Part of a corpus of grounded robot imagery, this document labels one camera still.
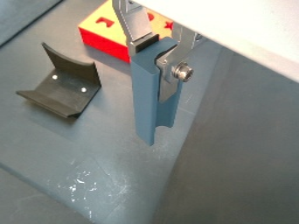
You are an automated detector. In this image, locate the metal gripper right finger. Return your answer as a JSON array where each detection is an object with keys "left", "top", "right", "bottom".
[{"left": 155, "top": 23, "right": 203, "bottom": 102}]

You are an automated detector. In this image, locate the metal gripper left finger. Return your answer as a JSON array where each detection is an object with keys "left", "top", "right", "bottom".
[{"left": 112, "top": 0, "right": 159, "bottom": 54}]

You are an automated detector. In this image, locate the red shape sorting board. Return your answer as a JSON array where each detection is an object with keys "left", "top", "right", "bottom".
[{"left": 79, "top": 0, "right": 173, "bottom": 62}]

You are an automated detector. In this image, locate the black curved holder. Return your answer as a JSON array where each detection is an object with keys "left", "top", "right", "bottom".
[{"left": 16, "top": 43, "right": 101, "bottom": 118}]

